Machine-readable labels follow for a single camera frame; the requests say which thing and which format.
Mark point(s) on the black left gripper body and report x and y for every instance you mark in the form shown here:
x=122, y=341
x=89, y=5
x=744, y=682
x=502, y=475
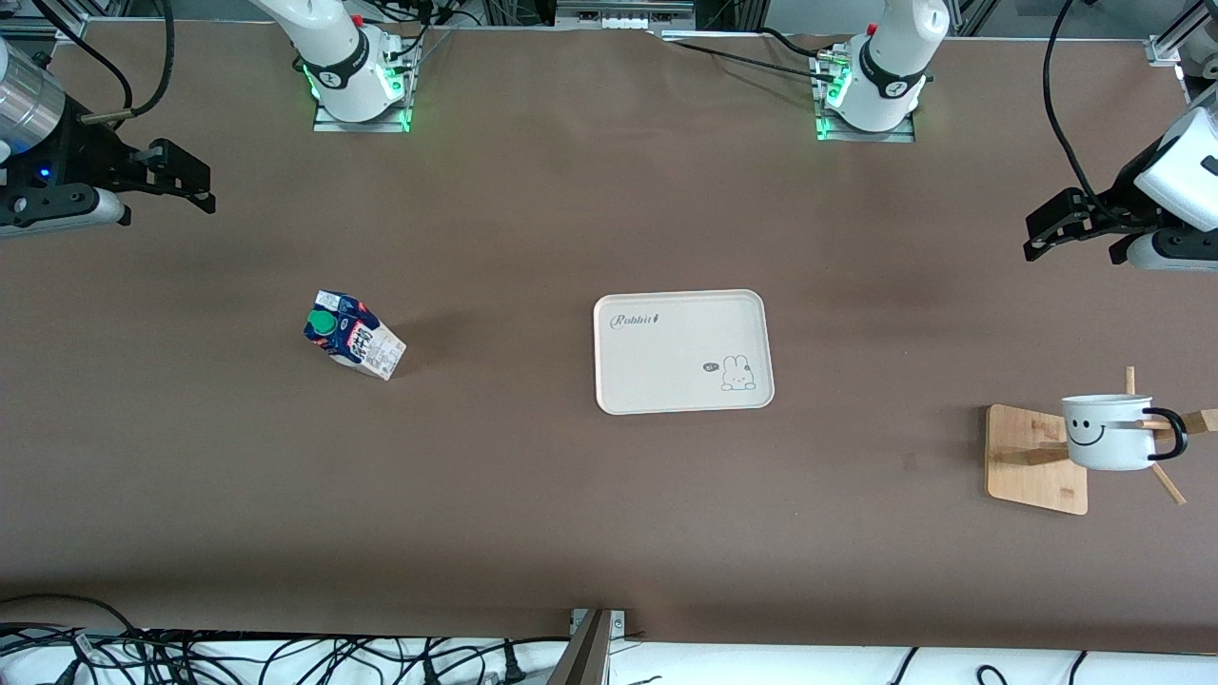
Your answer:
x=1115, y=204

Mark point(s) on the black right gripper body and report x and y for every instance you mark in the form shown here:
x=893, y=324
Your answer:
x=78, y=156

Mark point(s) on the blue white milk carton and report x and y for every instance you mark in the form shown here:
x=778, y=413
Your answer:
x=357, y=338

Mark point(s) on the white smiley face mug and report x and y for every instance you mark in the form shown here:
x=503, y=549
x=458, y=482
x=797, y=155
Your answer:
x=1109, y=438

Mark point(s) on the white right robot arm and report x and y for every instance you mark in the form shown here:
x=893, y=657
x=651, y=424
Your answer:
x=343, y=48

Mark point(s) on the cream rabbit print tray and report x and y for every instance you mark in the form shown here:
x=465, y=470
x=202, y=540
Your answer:
x=680, y=352

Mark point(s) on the wooden mug stand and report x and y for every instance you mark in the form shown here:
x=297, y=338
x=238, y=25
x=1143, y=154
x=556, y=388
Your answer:
x=1032, y=476

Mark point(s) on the grey box with ports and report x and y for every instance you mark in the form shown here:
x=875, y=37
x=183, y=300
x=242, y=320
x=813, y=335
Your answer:
x=623, y=13

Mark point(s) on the black power plug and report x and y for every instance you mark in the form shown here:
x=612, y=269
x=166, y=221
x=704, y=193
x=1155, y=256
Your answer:
x=512, y=664

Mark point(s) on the aluminium frame profile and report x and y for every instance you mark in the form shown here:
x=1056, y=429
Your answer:
x=43, y=21

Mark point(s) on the aluminium corner bracket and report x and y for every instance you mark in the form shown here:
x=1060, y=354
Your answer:
x=1168, y=49

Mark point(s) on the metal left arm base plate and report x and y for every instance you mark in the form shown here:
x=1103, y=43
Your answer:
x=904, y=133

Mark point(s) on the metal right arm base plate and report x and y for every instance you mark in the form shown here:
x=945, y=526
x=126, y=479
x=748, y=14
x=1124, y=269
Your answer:
x=400, y=105

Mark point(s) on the metal post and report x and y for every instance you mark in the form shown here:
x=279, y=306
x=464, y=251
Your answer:
x=588, y=652

